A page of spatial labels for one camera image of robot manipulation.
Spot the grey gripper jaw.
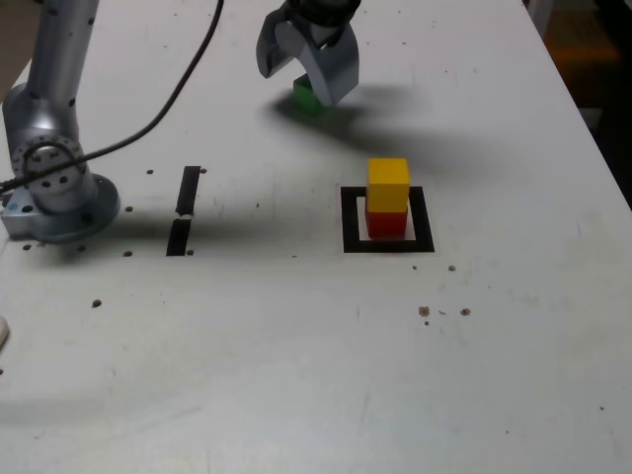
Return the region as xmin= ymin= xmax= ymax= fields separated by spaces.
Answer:
xmin=275 ymin=22 xmax=360 ymax=108
xmin=255 ymin=9 xmax=298 ymax=80

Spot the green cube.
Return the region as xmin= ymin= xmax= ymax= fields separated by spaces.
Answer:
xmin=291 ymin=74 xmax=330 ymax=116

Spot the yellow cube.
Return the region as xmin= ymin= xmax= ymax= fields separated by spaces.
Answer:
xmin=366 ymin=157 xmax=411 ymax=212

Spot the red cube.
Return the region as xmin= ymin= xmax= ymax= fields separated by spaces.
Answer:
xmin=364 ymin=206 xmax=409 ymax=239

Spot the black tape square outline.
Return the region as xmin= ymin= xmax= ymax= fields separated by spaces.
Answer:
xmin=339 ymin=185 xmax=435 ymax=255

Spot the black tape strip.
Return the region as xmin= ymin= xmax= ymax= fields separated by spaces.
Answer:
xmin=165 ymin=165 xmax=202 ymax=257

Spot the yellow brown background box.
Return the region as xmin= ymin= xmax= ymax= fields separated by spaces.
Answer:
xmin=555 ymin=9 xmax=621 ymax=63

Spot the black cable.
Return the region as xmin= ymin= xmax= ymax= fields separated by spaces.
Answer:
xmin=0 ymin=0 xmax=226 ymax=194

